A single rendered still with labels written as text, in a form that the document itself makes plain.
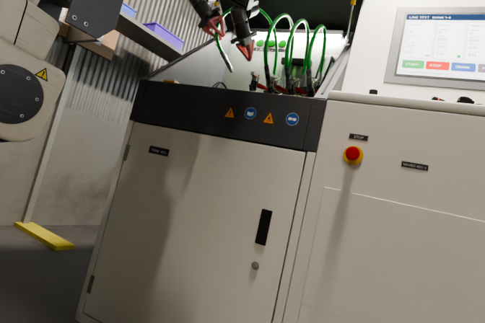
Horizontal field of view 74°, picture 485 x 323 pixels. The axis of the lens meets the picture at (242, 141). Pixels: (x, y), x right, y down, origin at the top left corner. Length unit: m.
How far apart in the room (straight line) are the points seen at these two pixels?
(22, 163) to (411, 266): 2.43
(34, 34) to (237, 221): 0.68
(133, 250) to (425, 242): 0.87
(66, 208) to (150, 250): 1.85
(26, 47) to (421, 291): 0.98
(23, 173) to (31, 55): 2.05
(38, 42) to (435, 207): 0.93
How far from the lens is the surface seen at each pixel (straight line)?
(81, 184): 2.95
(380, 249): 0.92
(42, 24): 0.73
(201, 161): 1.05
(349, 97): 0.96
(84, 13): 0.75
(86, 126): 2.88
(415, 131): 0.94
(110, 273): 1.26
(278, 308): 0.98
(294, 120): 0.97
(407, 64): 1.29
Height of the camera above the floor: 0.67
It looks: 6 degrees up
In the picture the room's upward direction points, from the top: 13 degrees clockwise
